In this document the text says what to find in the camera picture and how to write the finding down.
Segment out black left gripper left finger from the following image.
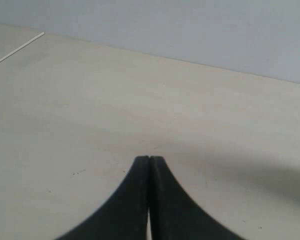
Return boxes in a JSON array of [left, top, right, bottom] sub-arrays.
[[58, 156, 150, 240]]

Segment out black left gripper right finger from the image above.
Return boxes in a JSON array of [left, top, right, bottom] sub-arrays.
[[148, 156, 242, 240]]

